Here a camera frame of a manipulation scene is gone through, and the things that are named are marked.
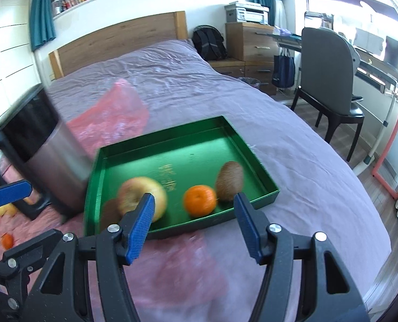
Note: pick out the navy tote bag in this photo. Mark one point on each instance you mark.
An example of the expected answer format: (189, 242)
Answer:
(284, 70)

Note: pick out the pink plastic sheet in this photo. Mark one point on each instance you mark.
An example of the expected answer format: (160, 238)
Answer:
(112, 117)

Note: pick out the grey black chair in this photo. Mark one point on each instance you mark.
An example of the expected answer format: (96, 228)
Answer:
(327, 73)

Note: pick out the steel black kettle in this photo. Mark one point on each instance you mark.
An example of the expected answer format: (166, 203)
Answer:
(41, 154)

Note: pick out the white printer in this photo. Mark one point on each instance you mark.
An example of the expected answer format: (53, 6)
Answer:
(246, 12)

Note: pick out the low wooden nightstand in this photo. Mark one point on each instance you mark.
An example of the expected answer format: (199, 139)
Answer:
(260, 70)

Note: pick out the wooden headboard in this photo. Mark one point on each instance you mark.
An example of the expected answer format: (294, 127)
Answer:
(116, 40)

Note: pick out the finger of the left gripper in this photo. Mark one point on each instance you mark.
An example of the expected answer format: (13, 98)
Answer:
(33, 252)
(15, 191)

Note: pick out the small orange tangerine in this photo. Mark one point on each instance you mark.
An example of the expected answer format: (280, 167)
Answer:
(7, 241)

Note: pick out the yellow banana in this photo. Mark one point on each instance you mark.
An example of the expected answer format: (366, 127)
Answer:
(8, 209)

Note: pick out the wooden drawer cabinet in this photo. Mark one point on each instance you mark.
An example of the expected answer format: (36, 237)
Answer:
(251, 42)

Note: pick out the tangerine with stem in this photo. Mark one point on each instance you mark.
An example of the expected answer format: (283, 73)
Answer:
(199, 201)

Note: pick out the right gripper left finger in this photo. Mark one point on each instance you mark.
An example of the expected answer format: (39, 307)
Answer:
(80, 267)

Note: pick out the white desk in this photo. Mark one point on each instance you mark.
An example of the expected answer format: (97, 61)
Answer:
(385, 83)

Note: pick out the teal curtain left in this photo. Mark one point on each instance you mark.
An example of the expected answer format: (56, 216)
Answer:
(41, 24)

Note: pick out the brown kiwi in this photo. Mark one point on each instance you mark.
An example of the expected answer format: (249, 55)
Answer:
(109, 214)
(229, 181)

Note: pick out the black backpack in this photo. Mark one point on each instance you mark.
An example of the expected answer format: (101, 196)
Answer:
(209, 43)

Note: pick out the green tray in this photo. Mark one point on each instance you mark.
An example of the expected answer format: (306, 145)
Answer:
(178, 158)

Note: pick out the grey bed cover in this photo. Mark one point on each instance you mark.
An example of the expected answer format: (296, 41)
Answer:
(317, 191)

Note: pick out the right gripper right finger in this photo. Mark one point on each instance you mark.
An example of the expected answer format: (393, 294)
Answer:
(304, 274)

